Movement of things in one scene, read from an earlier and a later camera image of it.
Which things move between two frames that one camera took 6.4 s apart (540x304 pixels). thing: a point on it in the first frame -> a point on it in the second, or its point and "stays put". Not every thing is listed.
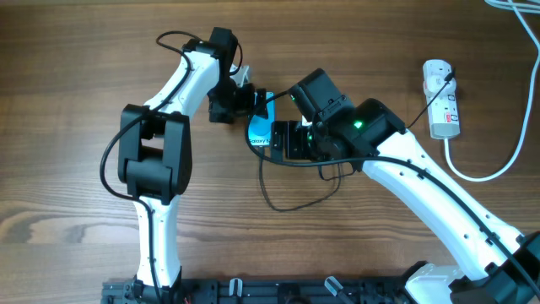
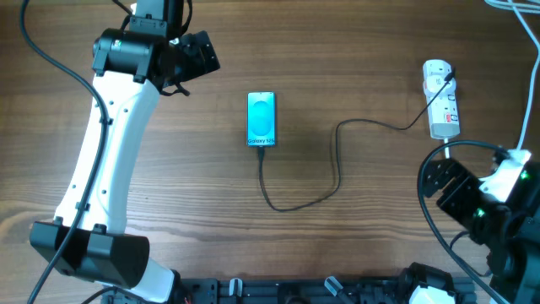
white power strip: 442,112 stays put
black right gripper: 294,148 -> 450,198
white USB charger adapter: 436,83 stays put
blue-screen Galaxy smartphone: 260,127 stays put
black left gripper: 214,110 -> 197,67
